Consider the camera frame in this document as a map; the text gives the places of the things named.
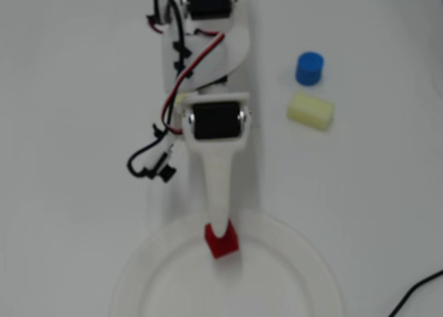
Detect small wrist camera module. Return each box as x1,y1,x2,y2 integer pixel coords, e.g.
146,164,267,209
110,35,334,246
144,142,177,185

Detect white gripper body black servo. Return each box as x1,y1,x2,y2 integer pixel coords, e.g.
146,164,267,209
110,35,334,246
179,92,251,141

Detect blue ribbed cylinder block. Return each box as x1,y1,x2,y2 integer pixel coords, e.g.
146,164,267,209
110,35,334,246
295,51,326,88

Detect white round plate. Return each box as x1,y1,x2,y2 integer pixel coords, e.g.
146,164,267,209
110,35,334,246
109,209,347,317

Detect long black cable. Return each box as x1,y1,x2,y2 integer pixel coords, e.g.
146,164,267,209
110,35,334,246
387,269,443,317

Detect red perforated cube block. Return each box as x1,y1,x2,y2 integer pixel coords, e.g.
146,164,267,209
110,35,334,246
203,219,240,260

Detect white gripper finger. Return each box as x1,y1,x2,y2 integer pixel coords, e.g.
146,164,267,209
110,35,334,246
179,104,253,238

